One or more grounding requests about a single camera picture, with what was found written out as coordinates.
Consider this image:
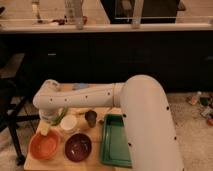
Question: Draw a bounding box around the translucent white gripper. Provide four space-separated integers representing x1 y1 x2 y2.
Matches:
39 110 59 136

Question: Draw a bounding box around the orange bowl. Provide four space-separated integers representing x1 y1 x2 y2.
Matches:
28 130 60 160

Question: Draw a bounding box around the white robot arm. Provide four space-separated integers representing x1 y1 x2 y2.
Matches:
33 75 184 171

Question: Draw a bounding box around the green plastic tray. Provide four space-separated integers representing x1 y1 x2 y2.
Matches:
100 114 132 168

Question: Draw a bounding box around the green pea pod toy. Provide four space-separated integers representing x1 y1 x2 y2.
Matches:
51 108 68 126

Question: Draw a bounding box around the black office chair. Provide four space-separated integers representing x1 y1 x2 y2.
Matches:
0 54 38 166

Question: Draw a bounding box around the wooden table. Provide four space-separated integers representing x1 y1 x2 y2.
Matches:
24 84 131 171

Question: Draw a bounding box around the metal cup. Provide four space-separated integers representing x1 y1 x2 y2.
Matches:
85 110 97 128

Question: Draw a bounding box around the dark red bowl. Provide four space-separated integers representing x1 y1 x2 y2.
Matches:
65 133 92 162

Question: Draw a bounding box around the blue sponge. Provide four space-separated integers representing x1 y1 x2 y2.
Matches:
73 83 89 90

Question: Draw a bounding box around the wooden utensil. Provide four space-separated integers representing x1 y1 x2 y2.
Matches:
98 108 113 125

